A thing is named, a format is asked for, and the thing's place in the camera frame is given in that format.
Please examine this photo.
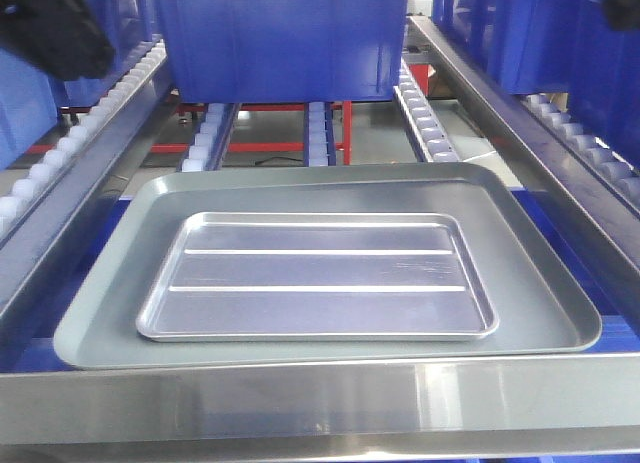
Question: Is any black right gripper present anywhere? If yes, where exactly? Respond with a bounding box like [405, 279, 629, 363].
[602, 0, 639, 31]

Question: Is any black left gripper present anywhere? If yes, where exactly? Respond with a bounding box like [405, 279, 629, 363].
[1, 0, 115, 80]

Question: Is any silver ribbed metal tray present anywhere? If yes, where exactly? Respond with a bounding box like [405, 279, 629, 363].
[136, 212, 499, 342]

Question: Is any large grey plastic tray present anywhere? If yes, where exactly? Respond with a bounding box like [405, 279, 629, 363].
[54, 162, 601, 369]

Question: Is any steel front shelf bar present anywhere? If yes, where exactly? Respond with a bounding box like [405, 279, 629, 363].
[1, 353, 639, 462]

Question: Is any large blue crate upper left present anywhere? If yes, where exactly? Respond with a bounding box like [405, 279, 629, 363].
[1, 0, 160, 167]

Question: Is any blue crate right lane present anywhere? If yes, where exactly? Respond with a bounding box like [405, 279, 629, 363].
[432, 0, 639, 163]

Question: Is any blue crate on rollers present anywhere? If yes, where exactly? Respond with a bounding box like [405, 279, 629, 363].
[154, 0, 408, 103]

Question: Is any red metal floor frame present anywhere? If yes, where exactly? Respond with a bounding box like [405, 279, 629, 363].
[29, 100, 354, 165]

